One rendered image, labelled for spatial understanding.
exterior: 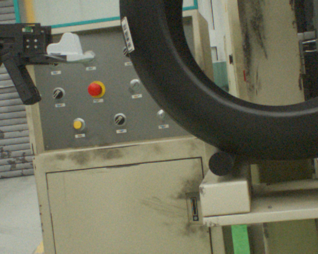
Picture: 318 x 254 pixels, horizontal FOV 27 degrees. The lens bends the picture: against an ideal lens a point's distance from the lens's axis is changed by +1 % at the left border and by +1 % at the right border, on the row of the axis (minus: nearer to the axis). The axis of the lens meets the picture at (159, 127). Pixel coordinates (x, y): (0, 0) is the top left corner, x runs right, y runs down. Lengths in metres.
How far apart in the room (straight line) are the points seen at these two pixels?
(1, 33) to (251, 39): 0.58
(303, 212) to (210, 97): 0.27
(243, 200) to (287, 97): 0.42
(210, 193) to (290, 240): 0.44
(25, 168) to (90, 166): 8.62
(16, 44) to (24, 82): 0.08
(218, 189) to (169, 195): 0.75
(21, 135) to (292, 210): 9.46
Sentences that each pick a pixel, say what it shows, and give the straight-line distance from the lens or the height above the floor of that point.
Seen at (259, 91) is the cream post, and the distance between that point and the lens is 1.59.
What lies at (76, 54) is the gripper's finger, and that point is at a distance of 1.33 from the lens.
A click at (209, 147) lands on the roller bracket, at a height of 0.90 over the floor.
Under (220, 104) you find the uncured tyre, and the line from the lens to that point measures 1.18.
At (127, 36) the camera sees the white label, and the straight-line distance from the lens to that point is 1.23.
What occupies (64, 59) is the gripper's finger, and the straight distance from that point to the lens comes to 1.33.
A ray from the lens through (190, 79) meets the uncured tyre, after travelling 1.19.
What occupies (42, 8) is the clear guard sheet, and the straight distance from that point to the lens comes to 2.08.
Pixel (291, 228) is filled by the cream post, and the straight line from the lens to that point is 1.63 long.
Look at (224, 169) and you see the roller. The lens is 1.23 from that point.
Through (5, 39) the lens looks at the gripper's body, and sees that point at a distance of 1.39.
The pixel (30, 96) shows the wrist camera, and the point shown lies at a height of 1.07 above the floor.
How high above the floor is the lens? 1.04
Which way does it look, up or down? 3 degrees down
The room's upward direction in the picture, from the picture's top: 7 degrees counter-clockwise
